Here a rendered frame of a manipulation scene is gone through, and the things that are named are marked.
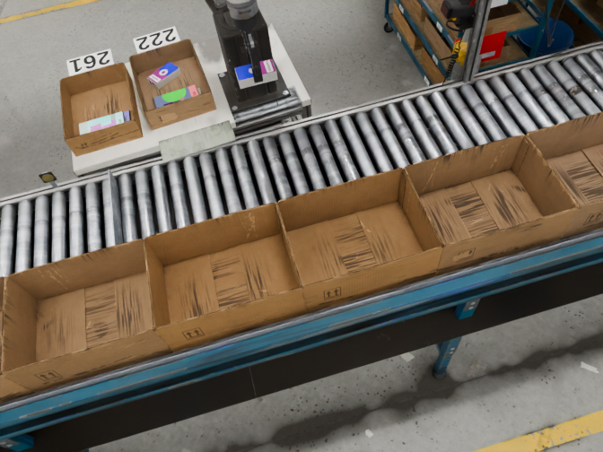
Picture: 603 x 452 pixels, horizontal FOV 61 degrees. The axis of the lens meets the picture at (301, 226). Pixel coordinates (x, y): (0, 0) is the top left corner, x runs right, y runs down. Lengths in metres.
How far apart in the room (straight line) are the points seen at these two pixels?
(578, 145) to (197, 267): 1.29
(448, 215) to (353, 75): 1.95
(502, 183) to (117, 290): 1.25
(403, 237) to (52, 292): 1.08
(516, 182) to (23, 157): 2.85
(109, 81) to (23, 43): 2.08
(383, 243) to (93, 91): 1.51
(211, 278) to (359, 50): 2.40
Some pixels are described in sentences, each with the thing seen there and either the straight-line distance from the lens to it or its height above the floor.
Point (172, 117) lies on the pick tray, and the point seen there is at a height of 0.78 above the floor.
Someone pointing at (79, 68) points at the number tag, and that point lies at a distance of 2.52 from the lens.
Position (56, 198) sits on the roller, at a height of 0.75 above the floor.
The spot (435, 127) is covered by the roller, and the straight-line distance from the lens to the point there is 2.10.
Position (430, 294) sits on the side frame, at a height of 0.91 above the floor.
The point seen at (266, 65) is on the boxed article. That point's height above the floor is 1.12.
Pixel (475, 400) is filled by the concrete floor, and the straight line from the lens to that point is 2.37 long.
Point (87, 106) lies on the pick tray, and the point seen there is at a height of 0.76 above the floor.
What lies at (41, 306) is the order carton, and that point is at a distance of 1.76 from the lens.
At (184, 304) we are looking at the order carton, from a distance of 1.57.
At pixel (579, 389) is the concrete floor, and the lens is 2.51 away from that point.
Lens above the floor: 2.24
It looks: 56 degrees down
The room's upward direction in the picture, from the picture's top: 9 degrees counter-clockwise
